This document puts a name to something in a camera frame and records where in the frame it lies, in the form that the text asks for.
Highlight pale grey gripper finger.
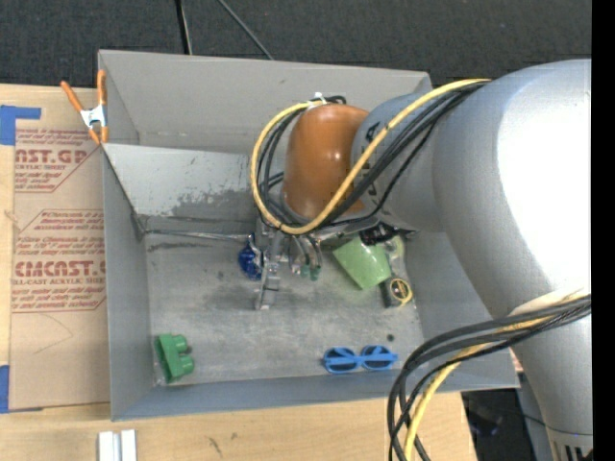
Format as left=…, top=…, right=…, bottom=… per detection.
left=266, top=262, right=283, bottom=307
left=254, top=269, right=271, bottom=312

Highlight blue crumpled packet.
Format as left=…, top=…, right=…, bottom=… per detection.
left=236, top=237, right=264, bottom=281

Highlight grey metal bin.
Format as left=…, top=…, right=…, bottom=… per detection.
left=97, top=49, right=522, bottom=423

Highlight light green cup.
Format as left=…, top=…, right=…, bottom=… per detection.
left=332, top=235, right=393, bottom=291

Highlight green toy block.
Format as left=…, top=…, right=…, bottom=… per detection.
left=153, top=332, right=196, bottom=384

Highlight blue sunglasses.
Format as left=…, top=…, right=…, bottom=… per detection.
left=322, top=345, right=400, bottom=375

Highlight black and yellow tape measure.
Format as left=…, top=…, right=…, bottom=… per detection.
left=379, top=276, right=415, bottom=309

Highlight brown cardboard board red print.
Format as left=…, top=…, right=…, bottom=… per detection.
left=0, top=83, right=112, bottom=413

